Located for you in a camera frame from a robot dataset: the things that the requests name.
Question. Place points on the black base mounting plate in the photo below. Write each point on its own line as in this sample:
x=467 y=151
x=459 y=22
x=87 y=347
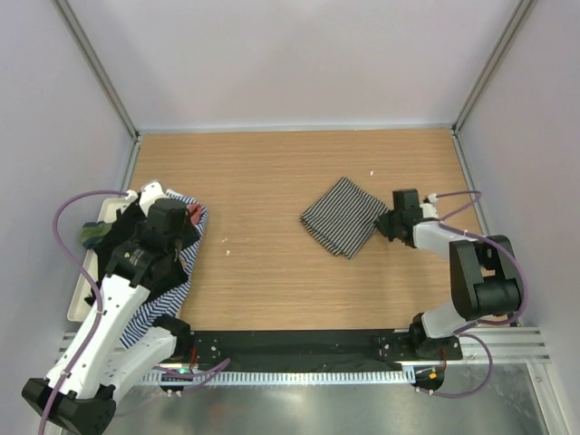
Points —
x=309 y=351

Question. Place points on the white slotted cable duct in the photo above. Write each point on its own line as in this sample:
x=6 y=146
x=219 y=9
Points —
x=259 y=379

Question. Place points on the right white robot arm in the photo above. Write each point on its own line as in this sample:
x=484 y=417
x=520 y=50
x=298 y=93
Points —
x=486 y=282

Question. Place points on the red garment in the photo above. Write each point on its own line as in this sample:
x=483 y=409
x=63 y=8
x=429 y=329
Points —
x=195 y=211

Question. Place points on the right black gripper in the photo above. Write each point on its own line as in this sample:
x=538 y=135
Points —
x=383 y=223

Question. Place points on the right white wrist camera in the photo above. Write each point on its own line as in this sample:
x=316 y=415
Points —
x=428 y=207

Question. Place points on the green striped garment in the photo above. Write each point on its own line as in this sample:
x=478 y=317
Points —
x=93 y=233

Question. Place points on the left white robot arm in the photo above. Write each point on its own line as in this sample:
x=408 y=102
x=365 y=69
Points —
x=122 y=337

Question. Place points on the black white striped tank top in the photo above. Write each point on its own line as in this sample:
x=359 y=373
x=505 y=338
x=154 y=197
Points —
x=343 y=219

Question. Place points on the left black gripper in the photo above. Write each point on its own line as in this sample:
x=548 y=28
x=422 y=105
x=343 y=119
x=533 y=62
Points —
x=189 y=231

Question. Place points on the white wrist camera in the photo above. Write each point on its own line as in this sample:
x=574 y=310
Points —
x=147 y=196
x=428 y=207

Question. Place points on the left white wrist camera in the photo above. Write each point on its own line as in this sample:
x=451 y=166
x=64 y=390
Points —
x=147 y=196

